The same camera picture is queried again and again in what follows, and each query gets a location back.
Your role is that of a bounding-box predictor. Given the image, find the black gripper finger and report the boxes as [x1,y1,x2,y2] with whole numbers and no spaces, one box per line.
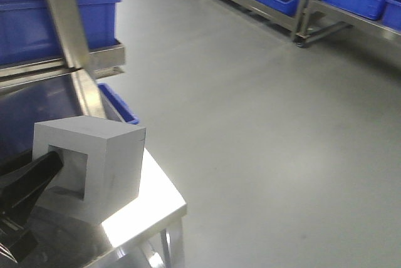
[1,215,38,263]
[1,150,63,226]

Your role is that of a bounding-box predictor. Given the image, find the gray hollow cube base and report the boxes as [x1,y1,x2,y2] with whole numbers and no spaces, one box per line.
[33,116,146,225]

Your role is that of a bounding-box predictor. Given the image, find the small blue bin lower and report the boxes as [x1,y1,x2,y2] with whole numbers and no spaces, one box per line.
[98,83,140,125]

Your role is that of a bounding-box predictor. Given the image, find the blue plastic bin left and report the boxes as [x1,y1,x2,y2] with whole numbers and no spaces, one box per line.
[1,0,121,64]

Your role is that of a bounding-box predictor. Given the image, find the stainless steel shelf rack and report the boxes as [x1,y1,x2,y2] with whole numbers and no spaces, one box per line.
[1,0,125,118]

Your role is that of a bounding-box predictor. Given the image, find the background steel shelf rack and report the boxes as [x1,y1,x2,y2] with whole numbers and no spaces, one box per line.
[162,0,401,49]

